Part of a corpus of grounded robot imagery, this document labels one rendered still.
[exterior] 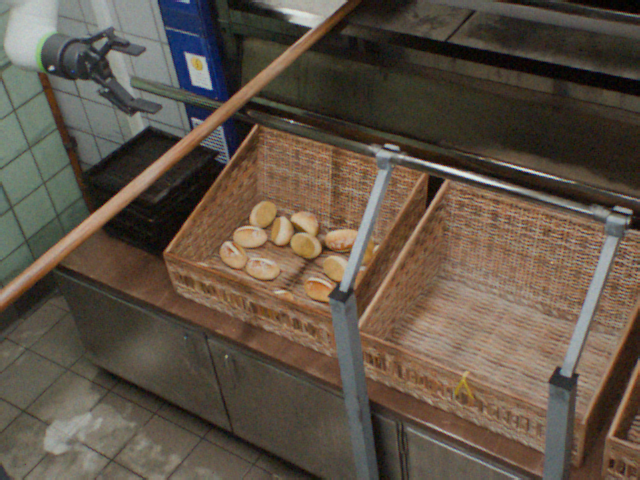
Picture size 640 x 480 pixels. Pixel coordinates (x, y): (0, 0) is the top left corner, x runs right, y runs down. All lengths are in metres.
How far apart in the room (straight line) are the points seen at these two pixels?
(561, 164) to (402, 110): 0.42
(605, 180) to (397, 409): 0.70
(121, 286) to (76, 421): 0.65
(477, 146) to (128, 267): 1.06
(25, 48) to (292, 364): 0.96
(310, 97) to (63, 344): 1.40
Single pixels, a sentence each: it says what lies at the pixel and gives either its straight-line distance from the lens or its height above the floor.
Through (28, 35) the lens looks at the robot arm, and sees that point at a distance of 2.15.
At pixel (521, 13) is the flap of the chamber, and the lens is 1.87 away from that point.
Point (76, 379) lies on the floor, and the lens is 3.26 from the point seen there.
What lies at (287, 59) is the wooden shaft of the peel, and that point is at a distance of 2.21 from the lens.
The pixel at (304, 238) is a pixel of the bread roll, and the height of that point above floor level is 0.65.
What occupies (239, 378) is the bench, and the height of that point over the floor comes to 0.40.
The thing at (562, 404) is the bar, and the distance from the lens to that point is 1.78.
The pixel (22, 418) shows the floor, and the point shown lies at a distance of 3.22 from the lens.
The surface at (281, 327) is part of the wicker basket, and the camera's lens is 2.34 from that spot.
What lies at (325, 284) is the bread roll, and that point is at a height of 0.64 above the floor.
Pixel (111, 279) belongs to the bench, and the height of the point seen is 0.58.
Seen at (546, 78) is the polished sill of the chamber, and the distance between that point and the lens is 2.10.
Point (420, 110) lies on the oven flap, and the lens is 2.31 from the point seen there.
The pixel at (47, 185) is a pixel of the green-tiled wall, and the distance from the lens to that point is 3.45.
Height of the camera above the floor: 2.29
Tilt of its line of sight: 41 degrees down
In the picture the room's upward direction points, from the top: 9 degrees counter-clockwise
